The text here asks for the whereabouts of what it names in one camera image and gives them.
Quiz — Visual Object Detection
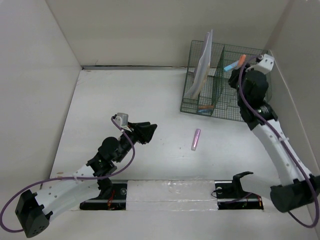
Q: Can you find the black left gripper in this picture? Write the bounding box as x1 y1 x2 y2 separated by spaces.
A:
115 121 156 163

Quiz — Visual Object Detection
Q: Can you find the light blue marker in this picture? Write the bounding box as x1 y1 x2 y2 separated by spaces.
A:
223 61 238 72

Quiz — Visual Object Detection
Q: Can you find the orange clear marker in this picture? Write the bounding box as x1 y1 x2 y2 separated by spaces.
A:
236 54 247 69

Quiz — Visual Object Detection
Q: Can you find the clear purple-zip document pouch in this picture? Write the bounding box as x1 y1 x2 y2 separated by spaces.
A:
184 29 213 99

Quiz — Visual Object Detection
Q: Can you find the blue capsule marker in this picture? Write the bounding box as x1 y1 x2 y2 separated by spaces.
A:
197 109 212 114

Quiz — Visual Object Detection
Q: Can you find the orange capsule marker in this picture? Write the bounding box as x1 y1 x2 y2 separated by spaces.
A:
198 105 215 110

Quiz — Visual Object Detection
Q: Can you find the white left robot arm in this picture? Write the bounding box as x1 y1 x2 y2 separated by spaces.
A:
15 122 158 238

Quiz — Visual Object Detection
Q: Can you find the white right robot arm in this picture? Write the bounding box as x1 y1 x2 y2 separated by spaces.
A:
228 64 320 213

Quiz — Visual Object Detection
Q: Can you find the pink purple marker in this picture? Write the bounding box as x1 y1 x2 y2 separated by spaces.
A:
191 128 201 151

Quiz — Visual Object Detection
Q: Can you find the green wire mesh organizer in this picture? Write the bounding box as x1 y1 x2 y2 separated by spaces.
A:
180 40 275 122

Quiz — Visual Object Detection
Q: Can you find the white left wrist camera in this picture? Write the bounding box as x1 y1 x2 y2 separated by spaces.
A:
111 112 130 131

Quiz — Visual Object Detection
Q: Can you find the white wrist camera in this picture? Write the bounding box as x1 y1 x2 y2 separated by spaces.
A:
111 112 130 131
245 54 275 75

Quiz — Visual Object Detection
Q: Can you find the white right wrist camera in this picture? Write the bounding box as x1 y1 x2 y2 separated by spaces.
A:
245 54 275 75

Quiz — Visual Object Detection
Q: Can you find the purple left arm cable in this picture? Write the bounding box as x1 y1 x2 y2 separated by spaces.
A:
0 116 137 232

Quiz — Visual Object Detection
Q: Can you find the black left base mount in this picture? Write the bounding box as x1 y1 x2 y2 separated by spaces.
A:
79 180 128 211

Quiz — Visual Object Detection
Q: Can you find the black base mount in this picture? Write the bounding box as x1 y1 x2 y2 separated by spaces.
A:
79 180 128 211
211 171 264 210

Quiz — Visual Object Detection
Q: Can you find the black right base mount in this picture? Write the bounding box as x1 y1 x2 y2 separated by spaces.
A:
211 171 264 210

